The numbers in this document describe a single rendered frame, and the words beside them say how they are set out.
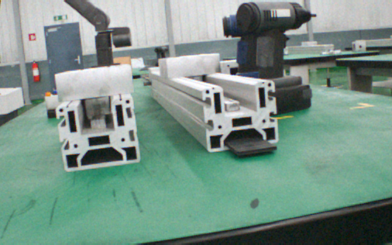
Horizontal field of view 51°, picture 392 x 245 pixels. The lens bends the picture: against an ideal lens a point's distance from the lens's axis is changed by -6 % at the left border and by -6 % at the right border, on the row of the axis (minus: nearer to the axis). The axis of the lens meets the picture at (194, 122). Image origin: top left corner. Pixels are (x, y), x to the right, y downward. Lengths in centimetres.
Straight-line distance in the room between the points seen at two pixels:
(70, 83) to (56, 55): 1186
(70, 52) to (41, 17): 127
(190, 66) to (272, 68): 17
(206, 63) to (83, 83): 34
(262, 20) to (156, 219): 53
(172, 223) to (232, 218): 5
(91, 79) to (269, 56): 37
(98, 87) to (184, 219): 32
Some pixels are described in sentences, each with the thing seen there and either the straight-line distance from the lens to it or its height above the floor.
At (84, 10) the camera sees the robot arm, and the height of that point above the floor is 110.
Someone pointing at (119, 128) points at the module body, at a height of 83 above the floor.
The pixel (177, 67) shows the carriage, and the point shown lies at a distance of 89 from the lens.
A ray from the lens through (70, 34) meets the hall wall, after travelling 1246.
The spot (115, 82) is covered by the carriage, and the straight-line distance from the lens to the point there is 63.
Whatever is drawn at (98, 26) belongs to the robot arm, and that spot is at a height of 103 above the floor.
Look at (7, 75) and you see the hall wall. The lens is 1280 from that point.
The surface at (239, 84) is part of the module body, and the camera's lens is 66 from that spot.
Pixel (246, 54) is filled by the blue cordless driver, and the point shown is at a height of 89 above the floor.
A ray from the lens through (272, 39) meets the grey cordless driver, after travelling 85.
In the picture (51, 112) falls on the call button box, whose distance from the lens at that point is 122.
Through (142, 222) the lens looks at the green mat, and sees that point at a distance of 37.
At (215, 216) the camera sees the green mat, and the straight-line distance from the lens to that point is 36.
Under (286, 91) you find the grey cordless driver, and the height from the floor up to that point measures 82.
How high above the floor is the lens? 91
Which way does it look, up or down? 9 degrees down
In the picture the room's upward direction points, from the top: 6 degrees counter-clockwise
